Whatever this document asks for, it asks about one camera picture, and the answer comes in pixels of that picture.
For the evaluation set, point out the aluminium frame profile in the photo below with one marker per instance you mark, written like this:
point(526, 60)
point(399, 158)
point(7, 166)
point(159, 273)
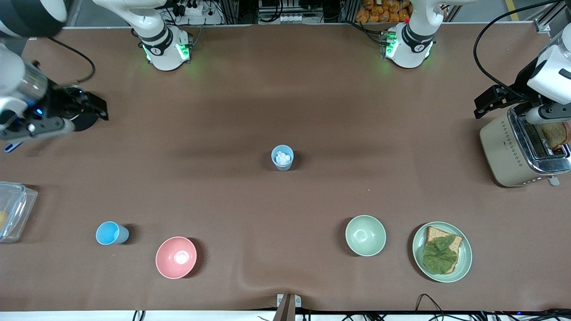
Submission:
point(546, 20)

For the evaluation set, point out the pale green plate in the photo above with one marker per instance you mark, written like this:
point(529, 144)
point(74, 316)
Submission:
point(419, 264)

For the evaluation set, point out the white power strip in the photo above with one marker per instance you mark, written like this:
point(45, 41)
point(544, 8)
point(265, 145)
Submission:
point(196, 11)

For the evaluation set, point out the white terminal block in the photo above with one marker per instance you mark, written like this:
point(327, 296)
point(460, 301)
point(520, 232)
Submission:
point(281, 18)

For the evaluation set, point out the yellow food piece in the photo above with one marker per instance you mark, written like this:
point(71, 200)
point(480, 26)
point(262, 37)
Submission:
point(2, 218)

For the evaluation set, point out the bag of orange buns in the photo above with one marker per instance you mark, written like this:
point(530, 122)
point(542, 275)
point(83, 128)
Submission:
point(383, 11)

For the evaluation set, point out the blue cup holding paper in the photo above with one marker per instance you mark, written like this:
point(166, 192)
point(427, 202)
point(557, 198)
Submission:
point(275, 151)

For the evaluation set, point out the pale green bowl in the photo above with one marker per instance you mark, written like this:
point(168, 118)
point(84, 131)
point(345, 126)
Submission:
point(366, 235)

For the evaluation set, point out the beige and chrome toaster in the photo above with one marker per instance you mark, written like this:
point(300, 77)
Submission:
point(502, 151)

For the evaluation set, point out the green lettuce leaf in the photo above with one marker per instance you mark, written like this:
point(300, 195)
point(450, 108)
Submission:
point(439, 255)

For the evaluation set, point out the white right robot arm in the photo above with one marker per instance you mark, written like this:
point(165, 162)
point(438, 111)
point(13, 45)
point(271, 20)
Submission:
point(161, 50)

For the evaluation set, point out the toast slice in toaster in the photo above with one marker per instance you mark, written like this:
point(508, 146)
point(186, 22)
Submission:
point(555, 136)

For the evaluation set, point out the brown bread slice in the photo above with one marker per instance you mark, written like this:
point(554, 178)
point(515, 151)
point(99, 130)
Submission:
point(433, 232)

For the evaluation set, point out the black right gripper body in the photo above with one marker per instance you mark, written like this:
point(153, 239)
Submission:
point(64, 105)

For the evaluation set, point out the pink bowl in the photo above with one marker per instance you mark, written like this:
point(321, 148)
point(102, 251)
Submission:
point(176, 257)

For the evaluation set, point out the clear plastic container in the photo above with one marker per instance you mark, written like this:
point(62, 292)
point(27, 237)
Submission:
point(18, 209)

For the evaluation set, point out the white paper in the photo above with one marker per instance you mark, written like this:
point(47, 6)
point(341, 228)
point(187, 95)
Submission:
point(283, 157)

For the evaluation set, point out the grey metal mount bracket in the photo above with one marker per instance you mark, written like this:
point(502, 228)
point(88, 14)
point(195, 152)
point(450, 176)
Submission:
point(298, 302)

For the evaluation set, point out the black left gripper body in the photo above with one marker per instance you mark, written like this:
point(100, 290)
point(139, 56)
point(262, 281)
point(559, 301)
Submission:
point(520, 85)

